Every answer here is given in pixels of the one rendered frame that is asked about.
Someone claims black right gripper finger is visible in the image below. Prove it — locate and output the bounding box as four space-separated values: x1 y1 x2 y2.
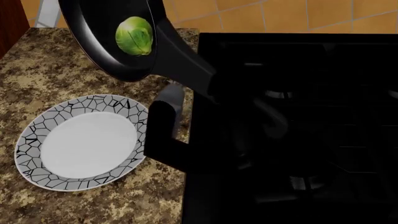
207 69 242 106
143 82 191 169

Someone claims green brussels sprout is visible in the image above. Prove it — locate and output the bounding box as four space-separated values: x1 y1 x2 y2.
115 16 154 57

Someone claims black frying pan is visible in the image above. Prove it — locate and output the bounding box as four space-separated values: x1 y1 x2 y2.
58 0 219 104

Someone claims white plate with crackle rim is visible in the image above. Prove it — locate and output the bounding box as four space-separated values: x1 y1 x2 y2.
14 93 150 192

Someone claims black gas stove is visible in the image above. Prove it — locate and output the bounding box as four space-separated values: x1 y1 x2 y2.
181 32 398 224

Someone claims white furniture leg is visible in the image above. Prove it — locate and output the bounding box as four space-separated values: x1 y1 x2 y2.
33 0 67 28

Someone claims brown wooden cabinet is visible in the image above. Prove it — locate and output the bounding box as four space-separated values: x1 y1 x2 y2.
0 0 30 60

